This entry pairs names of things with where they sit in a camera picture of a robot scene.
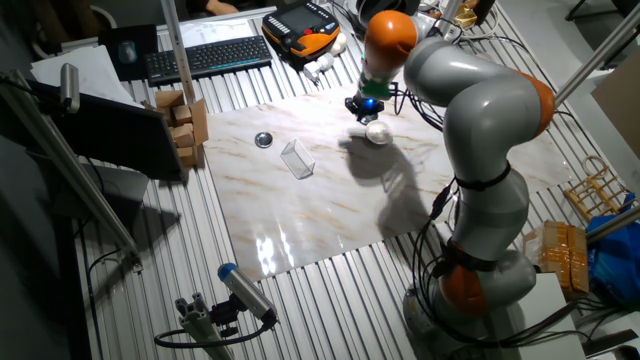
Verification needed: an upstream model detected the blue plastic bag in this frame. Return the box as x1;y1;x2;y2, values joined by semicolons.
585;192;640;309

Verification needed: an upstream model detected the black mouse pad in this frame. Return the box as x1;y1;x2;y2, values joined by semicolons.
98;23;160;82

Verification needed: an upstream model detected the wooden dish rack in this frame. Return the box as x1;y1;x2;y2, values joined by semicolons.
563;155;636;224

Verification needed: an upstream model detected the white pedestal box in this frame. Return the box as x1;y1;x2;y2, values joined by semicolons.
492;272;589;360

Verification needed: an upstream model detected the black computer keyboard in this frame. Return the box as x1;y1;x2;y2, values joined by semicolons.
145;34;274;87

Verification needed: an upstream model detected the orange and black teach pendant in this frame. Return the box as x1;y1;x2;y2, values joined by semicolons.
261;0;342;60

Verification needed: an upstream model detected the tall aluminium profile post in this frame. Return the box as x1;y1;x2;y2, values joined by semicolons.
159;0;197;106

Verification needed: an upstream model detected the slim aluminium post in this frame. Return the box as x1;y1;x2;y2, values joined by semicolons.
438;0;464;37

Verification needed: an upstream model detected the silver camera with blue cap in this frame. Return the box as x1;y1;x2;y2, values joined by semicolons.
217;262;279;324

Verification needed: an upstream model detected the black camera cable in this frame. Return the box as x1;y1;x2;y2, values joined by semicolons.
153;319;276;350

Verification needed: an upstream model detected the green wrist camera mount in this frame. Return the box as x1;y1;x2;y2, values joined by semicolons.
357;77;394;100

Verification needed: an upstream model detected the white power strip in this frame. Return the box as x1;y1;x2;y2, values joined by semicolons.
417;12;461;45

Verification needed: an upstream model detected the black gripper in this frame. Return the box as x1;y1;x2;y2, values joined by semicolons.
344;94;386;126

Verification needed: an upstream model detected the slanted aluminium frame bar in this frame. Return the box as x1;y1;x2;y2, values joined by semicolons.
553;2;640;109

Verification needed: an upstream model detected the black flat monitor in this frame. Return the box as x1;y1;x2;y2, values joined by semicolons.
27;79;185;182

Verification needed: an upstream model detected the clear plastic box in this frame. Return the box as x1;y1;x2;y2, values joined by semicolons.
279;138;316;180

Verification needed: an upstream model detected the yellow wrapped package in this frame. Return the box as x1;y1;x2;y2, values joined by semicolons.
523;219;591;301

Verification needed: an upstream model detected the white paper stack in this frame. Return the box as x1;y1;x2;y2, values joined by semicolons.
29;44;144;109

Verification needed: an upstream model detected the printed paper sheet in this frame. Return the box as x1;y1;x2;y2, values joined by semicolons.
179;18;256;49

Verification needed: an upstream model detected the marble pattern mat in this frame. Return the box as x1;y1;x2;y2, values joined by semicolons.
202;57;574;282

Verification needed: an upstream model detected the grey computer mouse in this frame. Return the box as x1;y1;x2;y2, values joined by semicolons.
118;40;138;65

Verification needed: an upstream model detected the small brown cardboard box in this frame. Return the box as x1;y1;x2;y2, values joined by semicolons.
169;123;195;149
177;145;199;169
172;104;194;126
154;89;185;110

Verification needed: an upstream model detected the aluminium profile stub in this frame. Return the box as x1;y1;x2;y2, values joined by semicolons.
174;292;236;360

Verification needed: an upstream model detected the silver depth camera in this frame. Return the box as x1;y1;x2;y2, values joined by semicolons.
59;62;81;115

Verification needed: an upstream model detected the long aluminium camera bar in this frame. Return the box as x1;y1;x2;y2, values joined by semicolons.
0;69;144;274

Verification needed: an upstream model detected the short aluminium frame bar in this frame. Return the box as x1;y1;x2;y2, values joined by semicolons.
585;204;640;246

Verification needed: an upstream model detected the grey monitor base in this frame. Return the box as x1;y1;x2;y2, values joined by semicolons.
49;162;151;221

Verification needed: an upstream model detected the black chair base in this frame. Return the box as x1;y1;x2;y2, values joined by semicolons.
564;0;640;24

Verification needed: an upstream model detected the gold foil packet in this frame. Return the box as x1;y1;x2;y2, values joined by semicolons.
452;3;479;29

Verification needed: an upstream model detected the black camera clamp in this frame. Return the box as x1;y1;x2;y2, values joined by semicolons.
209;294;246;339

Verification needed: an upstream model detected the person's bare hand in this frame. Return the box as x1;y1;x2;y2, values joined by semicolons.
205;0;239;15

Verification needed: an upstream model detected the brown cardboard sheet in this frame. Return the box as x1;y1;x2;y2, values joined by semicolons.
591;49;640;161

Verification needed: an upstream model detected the white round plate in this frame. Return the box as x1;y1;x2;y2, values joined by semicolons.
365;120;395;147

